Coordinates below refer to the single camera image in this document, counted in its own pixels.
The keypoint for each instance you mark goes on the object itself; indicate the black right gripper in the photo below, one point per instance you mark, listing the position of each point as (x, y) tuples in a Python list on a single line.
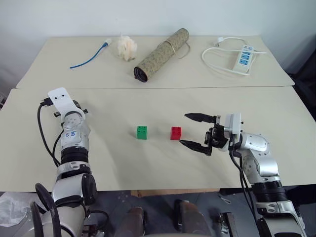
[(217, 138)]

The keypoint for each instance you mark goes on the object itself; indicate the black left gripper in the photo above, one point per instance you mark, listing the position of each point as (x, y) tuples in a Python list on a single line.
[(57, 114)]

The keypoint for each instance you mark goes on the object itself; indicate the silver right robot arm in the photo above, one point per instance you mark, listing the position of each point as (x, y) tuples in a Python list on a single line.
[(256, 145)]

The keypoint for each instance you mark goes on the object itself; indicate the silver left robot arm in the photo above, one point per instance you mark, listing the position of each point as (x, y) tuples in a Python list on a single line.
[(74, 138)]

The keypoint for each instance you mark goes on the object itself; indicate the red toy cube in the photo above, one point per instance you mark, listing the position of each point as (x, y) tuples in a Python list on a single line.
[(175, 133)]

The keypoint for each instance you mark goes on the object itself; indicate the green toy cube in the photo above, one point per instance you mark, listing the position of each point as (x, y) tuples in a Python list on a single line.
[(142, 132)]

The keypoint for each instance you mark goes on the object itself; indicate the rolled patterned mat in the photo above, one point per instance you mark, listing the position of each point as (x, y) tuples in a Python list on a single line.
[(160, 54)]

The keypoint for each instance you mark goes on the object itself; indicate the cream mesh bath sponge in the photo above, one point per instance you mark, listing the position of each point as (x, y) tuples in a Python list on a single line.
[(126, 47)]

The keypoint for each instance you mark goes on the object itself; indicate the clear plastic bag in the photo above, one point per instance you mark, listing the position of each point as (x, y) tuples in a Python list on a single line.
[(12, 205)]

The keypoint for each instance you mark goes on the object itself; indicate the brown rounded shape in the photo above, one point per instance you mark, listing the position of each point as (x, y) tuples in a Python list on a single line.
[(132, 222)]

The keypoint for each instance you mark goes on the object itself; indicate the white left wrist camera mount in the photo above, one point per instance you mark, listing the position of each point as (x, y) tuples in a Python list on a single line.
[(60, 98)]

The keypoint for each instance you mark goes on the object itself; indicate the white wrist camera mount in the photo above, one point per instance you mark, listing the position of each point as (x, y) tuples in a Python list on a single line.
[(234, 123), (60, 98)]

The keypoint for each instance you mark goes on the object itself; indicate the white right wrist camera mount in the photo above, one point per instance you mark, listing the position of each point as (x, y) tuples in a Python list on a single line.
[(234, 123)]

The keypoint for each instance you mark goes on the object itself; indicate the metal clamp bracket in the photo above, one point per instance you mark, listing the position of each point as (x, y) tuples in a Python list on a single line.
[(225, 222)]

